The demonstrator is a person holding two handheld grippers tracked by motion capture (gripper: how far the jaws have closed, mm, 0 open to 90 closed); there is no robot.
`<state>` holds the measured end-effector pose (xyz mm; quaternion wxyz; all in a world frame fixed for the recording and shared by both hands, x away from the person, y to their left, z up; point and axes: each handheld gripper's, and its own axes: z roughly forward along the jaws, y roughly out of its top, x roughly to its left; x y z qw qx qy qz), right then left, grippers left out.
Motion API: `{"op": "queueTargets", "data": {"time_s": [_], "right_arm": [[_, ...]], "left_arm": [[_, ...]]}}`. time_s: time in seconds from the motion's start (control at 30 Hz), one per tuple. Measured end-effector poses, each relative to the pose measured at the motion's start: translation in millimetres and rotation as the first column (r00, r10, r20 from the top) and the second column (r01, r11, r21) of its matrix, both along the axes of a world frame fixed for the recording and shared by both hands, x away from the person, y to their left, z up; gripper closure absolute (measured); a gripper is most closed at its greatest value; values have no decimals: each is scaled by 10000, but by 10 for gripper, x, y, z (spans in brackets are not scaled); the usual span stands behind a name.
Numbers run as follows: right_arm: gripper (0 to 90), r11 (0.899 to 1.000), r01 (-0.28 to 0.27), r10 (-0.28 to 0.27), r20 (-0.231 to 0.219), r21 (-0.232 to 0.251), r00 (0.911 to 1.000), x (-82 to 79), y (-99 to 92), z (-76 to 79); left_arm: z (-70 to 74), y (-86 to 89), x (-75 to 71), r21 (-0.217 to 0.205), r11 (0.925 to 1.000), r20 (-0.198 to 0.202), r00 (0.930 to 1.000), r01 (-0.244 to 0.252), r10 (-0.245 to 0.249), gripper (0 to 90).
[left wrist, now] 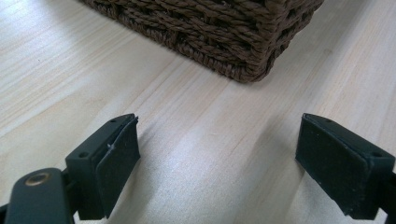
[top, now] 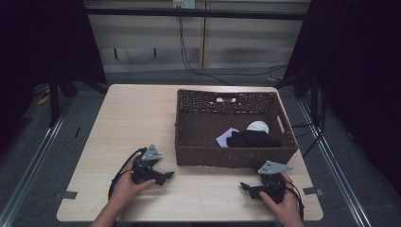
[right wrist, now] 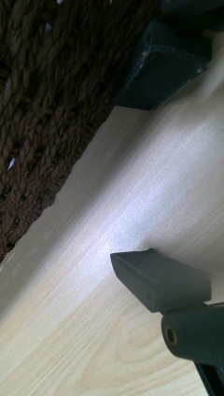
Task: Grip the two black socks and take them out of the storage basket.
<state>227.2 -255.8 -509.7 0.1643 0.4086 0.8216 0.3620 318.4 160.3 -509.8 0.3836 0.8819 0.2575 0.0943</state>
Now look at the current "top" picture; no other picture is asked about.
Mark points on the white paper sheet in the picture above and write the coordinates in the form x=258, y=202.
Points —
x=223, y=138

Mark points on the yellow object on floor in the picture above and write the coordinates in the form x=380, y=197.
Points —
x=43, y=100

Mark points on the person's right hand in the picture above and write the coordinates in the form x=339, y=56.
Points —
x=288, y=208

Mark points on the white wall socket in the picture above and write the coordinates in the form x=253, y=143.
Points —
x=184, y=3

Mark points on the black cloth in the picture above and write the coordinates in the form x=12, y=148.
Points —
x=252, y=139

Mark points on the dark curtain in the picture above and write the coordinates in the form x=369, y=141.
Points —
x=41, y=41
x=356, y=63

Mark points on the black metal stand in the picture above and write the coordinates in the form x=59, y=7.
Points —
x=54, y=97
x=313, y=94

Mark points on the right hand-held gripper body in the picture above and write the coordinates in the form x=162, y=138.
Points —
x=273, y=186

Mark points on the white cloth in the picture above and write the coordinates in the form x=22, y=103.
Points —
x=259, y=126

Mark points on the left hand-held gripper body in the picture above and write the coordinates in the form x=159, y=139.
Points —
x=142, y=170

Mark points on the person's left hand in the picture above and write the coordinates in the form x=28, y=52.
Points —
x=126, y=189

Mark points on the brown woven basket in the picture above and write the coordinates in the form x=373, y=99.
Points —
x=195, y=132

